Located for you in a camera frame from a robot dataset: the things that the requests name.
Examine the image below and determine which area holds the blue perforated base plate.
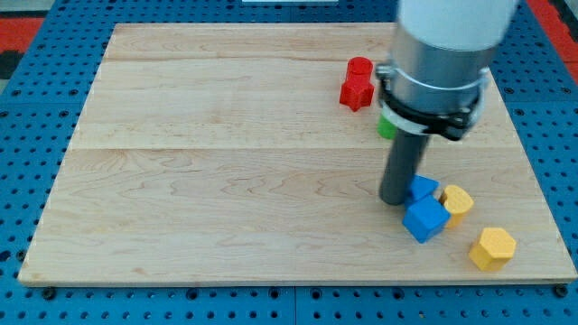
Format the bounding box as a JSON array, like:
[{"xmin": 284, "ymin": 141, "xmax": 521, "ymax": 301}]
[{"xmin": 1, "ymin": 1, "xmax": 577, "ymax": 324}]

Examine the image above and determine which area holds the yellow hexagon block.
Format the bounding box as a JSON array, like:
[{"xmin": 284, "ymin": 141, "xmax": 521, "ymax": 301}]
[{"xmin": 468, "ymin": 227, "xmax": 517, "ymax": 272}]

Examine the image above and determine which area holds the yellow heart block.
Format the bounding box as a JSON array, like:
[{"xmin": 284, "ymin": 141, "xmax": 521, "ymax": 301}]
[{"xmin": 439, "ymin": 184, "xmax": 474, "ymax": 228}]

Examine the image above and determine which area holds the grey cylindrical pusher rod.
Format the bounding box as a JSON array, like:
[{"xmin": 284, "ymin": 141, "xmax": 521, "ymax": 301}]
[{"xmin": 379, "ymin": 129, "xmax": 430, "ymax": 206}]

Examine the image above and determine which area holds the blue triangle block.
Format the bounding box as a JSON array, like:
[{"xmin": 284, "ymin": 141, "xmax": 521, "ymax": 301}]
[{"xmin": 404, "ymin": 174, "xmax": 440, "ymax": 207}]

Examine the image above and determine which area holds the red star block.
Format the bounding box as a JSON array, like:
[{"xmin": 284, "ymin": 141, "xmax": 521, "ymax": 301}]
[{"xmin": 340, "ymin": 74, "xmax": 375, "ymax": 112}]

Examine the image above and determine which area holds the red cylinder block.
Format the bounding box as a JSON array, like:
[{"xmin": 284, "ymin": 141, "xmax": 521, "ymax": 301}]
[{"xmin": 347, "ymin": 57, "xmax": 373, "ymax": 79}]

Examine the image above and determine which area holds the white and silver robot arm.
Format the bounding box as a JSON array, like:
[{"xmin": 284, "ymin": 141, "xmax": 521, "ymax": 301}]
[{"xmin": 376, "ymin": 0, "xmax": 518, "ymax": 141}]

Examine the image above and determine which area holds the wooden board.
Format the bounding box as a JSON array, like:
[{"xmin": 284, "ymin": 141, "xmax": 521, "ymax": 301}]
[{"xmin": 18, "ymin": 23, "xmax": 577, "ymax": 287}]

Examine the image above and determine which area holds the blue cube block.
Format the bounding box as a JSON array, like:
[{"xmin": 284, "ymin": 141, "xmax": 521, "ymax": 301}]
[{"xmin": 402, "ymin": 196, "xmax": 451, "ymax": 244}]

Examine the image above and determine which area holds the green circle block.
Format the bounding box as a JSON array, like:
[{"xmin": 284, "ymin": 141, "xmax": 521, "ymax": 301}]
[{"xmin": 377, "ymin": 116, "xmax": 397, "ymax": 140}]

